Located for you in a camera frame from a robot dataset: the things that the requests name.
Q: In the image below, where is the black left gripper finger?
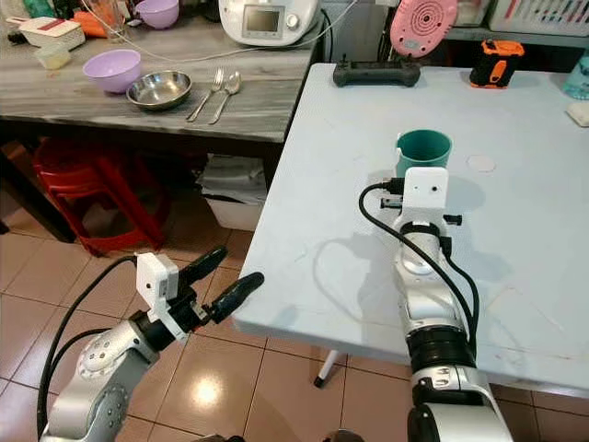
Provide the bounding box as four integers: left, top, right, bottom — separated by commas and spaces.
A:
209, 272, 265, 324
179, 246, 229, 289

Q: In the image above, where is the teal plastic cup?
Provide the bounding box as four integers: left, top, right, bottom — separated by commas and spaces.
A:
395, 129, 454, 180

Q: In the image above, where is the white bin with bag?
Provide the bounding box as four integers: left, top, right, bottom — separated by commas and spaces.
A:
200, 153, 269, 232

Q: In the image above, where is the white table leg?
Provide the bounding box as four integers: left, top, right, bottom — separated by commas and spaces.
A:
315, 349, 342, 389

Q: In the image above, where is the red plastic stool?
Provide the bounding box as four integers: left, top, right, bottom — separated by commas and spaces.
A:
31, 138, 163, 258

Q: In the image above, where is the steel fork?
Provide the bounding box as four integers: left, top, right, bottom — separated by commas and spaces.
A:
186, 68, 225, 123

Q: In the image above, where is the stainless steel bowl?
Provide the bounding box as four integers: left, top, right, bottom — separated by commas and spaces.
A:
127, 70, 194, 112

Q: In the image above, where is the steel spoon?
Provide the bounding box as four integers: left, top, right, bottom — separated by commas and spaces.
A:
209, 72, 244, 126

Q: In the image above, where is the large purple plastic bowl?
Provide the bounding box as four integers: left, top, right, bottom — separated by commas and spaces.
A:
82, 49, 143, 95

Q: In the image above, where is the white kitchen appliance with screen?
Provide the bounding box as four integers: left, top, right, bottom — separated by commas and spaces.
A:
219, 0, 322, 48

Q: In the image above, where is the small pale yellow container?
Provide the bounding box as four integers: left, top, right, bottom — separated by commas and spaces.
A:
34, 43, 73, 72

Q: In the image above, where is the small purple plastic bowl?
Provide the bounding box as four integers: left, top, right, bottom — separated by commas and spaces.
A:
135, 0, 180, 30

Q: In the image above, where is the black handheld controller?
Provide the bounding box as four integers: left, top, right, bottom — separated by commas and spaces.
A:
332, 57, 422, 89

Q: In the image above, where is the orange packet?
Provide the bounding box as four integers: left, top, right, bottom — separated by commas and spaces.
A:
74, 10, 110, 41

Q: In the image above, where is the white box with red lid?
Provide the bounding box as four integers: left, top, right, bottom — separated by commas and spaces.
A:
5, 17, 87, 52

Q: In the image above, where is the pink round fan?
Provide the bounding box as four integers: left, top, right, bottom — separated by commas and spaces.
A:
389, 0, 459, 59

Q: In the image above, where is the orange and black device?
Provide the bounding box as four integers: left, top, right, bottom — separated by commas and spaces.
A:
468, 39, 526, 90

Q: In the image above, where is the small white block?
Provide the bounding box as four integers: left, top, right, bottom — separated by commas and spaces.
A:
567, 100, 589, 128

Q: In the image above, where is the teal bottle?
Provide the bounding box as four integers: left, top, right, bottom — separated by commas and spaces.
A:
561, 50, 589, 101

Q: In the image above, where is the white slatted basket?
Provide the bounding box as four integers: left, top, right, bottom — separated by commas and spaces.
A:
487, 0, 589, 39

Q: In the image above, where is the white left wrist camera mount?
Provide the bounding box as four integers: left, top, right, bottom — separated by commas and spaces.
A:
135, 252, 183, 340

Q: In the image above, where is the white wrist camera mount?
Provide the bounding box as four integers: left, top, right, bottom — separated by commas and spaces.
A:
135, 252, 183, 340
394, 167, 451, 232

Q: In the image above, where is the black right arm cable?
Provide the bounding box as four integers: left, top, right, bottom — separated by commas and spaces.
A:
358, 180, 481, 353

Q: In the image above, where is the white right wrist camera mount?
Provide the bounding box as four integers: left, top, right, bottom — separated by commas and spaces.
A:
394, 167, 451, 232

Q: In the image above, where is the thin white cable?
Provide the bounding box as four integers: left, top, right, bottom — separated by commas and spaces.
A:
97, 0, 360, 64

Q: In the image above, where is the black appliance power cable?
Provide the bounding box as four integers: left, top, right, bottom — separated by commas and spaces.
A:
294, 7, 336, 67

